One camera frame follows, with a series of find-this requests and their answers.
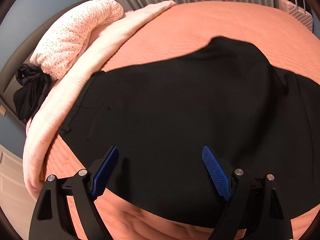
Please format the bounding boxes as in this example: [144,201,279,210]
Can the black garment by headboard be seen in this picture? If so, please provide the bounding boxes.
[13,63,52,121]

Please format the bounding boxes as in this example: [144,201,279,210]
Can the pink dotted rolled duvet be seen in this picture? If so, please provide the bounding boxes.
[30,0,124,80]

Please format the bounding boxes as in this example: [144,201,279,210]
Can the pink hard-shell suitcase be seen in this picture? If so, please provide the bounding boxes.
[279,0,313,31]

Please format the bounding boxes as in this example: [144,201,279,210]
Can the black pants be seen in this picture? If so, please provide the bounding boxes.
[59,37,319,228]

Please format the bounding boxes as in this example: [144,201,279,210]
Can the dark grey headboard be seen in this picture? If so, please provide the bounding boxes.
[1,0,90,116]

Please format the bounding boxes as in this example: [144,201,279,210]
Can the pink quilted bed cover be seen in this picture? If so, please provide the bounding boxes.
[46,2,319,239]

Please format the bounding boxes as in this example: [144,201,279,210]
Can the light pink folded blanket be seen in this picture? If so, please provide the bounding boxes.
[23,1,175,199]

